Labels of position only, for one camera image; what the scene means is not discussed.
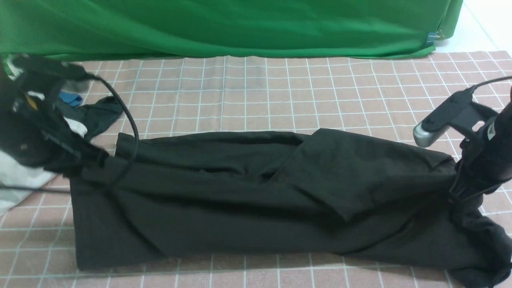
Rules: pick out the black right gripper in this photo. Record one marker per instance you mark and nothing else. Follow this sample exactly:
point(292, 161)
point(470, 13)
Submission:
point(483, 169)

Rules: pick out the blue binder clip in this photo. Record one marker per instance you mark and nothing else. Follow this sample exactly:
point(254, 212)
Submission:
point(434, 38)

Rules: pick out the white garment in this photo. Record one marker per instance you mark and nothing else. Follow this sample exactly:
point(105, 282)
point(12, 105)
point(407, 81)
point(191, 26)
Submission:
point(14, 174)

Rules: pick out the blue garment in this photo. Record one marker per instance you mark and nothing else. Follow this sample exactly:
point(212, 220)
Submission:
point(72, 99)

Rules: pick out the green backdrop cloth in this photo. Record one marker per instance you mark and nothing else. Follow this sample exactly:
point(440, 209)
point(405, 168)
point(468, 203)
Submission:
point(82, 30)

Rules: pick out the dark gray long-sleeve shirt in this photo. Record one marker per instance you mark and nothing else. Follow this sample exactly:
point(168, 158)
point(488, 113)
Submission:
point(282, 192)

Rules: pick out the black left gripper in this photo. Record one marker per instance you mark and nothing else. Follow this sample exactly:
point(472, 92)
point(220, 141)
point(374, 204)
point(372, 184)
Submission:
point(36, 135)

